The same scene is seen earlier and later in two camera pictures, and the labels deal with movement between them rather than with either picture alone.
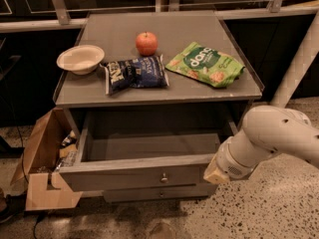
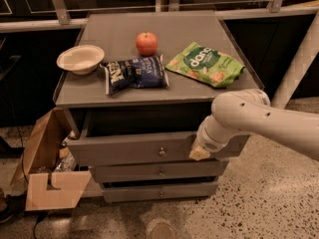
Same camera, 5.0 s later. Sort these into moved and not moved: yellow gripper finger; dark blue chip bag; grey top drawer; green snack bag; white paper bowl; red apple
Moved: grey top drawer; yellow gripper finger
Not moved: green snack bag; dark blue chip bag; red apple; white paper bowl
